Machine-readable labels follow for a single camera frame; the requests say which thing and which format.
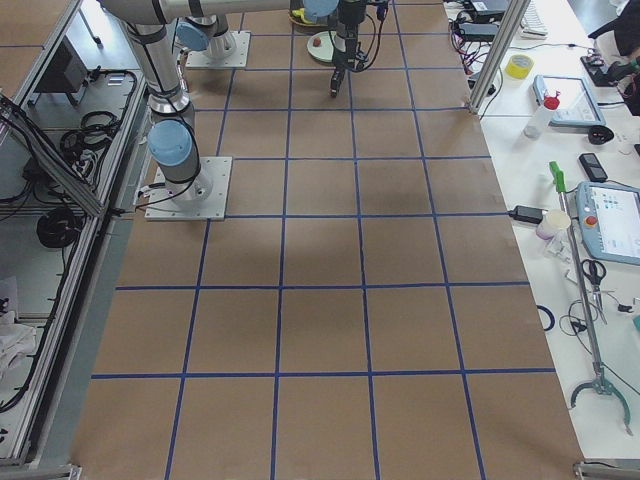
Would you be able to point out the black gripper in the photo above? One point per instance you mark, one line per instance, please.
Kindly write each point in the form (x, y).
(344, 51)

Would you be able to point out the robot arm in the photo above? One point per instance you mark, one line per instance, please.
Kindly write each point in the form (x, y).
(171, 139)
(320, 5)

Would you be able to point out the light green plate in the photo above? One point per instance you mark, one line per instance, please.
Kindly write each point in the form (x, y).
(324, 53)

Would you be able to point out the wicker basket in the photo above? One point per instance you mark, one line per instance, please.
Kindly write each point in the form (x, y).
(310, 20)

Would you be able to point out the yellow banana bunch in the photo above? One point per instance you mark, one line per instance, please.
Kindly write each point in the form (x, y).
(298, 14)

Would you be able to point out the yellow tape roll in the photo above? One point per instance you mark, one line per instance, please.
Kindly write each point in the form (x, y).
(519, 66)

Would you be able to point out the clear squeeze bottle red cap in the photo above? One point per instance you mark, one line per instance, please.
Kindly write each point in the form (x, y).
(542, 117)

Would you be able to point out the black power adapter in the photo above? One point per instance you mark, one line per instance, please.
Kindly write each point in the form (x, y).
(527, 214)

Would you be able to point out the teach pendant far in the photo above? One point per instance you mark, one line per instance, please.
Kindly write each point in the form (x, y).
(578, 107)

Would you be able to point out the teach pendant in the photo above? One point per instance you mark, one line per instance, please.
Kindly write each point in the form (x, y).
(609, 221)
(578, 107)

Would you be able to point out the white paper cup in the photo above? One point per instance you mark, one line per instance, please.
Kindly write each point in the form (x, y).
(553, 223)

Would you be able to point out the teach pendant near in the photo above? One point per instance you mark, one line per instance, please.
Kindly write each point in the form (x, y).
(609, 221)

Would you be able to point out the black scissors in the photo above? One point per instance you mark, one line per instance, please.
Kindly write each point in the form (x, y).
(595, 272)

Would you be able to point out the reacher grabber tool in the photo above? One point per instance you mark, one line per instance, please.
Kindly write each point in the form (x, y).
(599, 384)

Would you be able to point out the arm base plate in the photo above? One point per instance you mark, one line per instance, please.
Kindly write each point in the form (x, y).
(226, 51)
(205, 198)

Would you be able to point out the aluminium frame post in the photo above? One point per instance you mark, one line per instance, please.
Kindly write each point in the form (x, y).
(506, 31)

